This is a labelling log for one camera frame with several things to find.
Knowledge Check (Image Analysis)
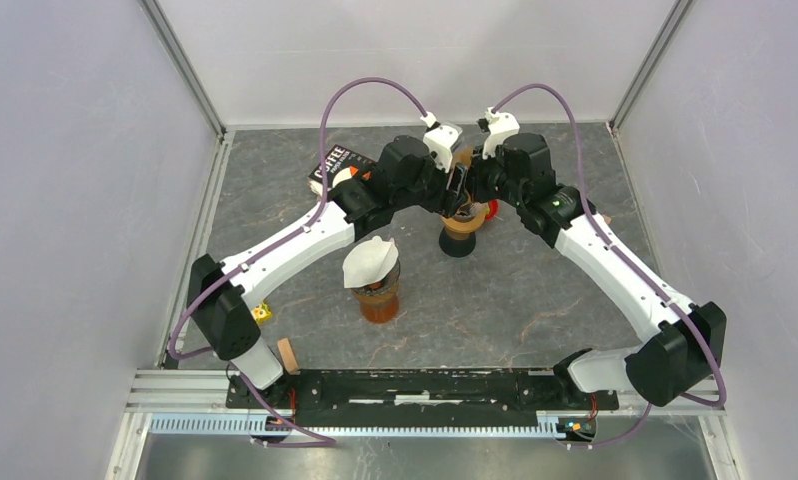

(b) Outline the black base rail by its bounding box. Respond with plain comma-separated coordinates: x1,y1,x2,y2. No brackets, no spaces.
261,367,620,428

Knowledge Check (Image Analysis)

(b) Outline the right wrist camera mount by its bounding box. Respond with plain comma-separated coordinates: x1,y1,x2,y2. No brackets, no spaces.
477,107,520,159

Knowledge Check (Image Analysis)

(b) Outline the coffee filter box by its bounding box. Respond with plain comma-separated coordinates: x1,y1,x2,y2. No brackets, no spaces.
307,144,375,196

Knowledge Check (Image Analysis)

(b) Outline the dark glass dripper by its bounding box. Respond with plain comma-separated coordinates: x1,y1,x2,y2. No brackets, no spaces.
351,263,401,296

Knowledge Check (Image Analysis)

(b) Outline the white paper coffee filter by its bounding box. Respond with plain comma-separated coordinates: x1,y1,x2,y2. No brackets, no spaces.
342,236,399,289

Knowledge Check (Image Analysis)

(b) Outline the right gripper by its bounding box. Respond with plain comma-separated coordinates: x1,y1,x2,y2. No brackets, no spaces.
466,143,526,209

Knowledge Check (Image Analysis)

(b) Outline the wooden ring holder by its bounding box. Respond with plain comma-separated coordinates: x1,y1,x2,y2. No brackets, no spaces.
441,210,486,234

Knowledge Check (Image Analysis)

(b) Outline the single brown paper filter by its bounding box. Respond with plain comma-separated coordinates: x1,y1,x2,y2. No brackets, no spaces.
451,147,473,174

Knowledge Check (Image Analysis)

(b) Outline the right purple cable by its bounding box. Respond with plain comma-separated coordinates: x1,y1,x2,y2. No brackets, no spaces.
488,83,728,452

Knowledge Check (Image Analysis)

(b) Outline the red curved plastic piece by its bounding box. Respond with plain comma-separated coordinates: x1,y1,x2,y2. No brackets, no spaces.
485,200,499,221

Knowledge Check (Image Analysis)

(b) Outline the dark red black dripper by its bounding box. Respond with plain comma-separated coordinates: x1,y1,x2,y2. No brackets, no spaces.
438,228,476,258

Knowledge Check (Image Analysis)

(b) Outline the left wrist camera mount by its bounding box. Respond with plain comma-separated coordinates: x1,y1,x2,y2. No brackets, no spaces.
420,112,463,173

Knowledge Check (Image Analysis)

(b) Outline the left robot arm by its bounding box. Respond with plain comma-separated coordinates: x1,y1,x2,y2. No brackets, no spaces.
186,130,466,408

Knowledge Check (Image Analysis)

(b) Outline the purple cable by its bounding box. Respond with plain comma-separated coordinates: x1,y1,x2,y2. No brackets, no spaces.
167,77,438,449
488,83,728,452

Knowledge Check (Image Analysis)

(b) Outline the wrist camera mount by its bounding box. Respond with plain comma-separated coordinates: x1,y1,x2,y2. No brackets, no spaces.
420,112,463,173
477,107,520,159

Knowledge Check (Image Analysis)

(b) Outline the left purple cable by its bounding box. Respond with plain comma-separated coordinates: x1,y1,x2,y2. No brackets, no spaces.
167,77,438,449

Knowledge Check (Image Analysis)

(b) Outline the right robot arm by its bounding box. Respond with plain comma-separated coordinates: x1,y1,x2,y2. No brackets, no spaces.
458,133,727,408

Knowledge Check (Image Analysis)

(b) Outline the amber glass carafe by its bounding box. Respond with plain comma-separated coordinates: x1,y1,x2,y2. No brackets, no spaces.
353,292,399,324

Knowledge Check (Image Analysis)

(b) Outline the yellow toy figure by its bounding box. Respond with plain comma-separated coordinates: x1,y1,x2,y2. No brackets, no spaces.
252,302,273,326

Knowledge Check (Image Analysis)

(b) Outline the wooden rectangular block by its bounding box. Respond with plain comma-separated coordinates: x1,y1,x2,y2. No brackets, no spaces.
277,337,301,375

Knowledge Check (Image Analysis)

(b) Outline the white slotted cable duct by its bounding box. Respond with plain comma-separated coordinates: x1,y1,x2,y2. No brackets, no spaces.
148,413,596,440

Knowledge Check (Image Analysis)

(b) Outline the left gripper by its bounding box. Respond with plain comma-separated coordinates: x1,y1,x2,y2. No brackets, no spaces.
393,152,468,219

